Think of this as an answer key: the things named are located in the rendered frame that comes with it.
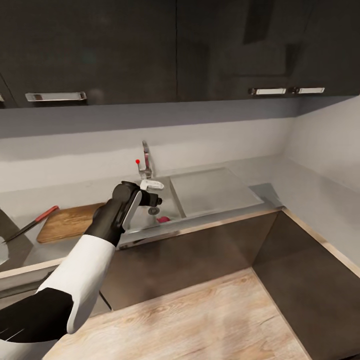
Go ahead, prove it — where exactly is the cutting board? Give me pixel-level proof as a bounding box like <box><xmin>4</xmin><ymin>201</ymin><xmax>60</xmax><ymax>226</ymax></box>
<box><xmin>36</xmin><ymin>202</ymin><xmax>106</xmax><ymax>243</ymax></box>

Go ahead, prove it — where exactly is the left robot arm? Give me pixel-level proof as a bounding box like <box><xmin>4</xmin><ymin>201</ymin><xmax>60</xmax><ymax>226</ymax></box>
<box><xmin>0</xmin><ymin>179</ymin><xmax>163</xmax><ymax>360</ymax></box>

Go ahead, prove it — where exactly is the parer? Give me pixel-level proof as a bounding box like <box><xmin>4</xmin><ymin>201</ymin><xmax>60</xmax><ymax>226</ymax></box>
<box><xmin>6</xmin><ymin>205</ymin><xmax>59</xmax><ymax>242</ymax></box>

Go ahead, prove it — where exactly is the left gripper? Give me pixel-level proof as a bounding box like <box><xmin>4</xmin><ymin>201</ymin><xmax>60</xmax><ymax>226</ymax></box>
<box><xmin>140</xmin><ymin>191</ymin><xmax>162</xmax><ymax>207</ymax></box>

